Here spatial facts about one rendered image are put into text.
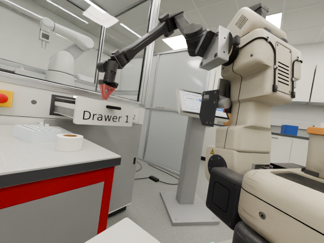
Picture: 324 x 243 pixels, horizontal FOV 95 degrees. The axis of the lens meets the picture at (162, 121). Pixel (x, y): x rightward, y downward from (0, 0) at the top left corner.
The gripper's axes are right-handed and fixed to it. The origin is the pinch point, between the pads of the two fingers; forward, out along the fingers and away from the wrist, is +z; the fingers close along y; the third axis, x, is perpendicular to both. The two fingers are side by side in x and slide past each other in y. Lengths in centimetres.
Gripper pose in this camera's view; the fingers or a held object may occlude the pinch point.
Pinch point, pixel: (104, 98)
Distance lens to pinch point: 85.5
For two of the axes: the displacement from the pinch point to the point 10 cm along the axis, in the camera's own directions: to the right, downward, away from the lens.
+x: 6.2, 1.5, 7.7
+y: 7.5, 1.6, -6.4
